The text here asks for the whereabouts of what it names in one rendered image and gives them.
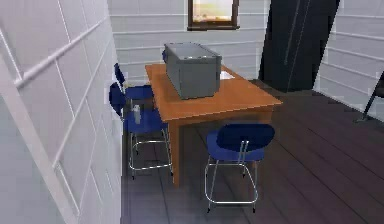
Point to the white room door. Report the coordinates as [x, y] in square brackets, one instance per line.
[56, 110]

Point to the blue chair with metal legs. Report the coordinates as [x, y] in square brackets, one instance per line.
[143, 121]
[238, 143]
[136, 90]
[164, 55]

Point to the small grey bottle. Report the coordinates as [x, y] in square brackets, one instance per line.
[137, 114]

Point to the orange wooden table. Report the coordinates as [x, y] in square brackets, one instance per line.
[230, 96]

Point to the brown framed window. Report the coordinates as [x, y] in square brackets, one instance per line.
[213, 14]

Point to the white paper sheet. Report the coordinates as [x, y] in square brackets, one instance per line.
[226, 75]

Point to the black floor lamp stand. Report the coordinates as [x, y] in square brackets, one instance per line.
[373, 96]

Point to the grey metal box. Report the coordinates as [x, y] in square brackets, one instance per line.
[195, 71]

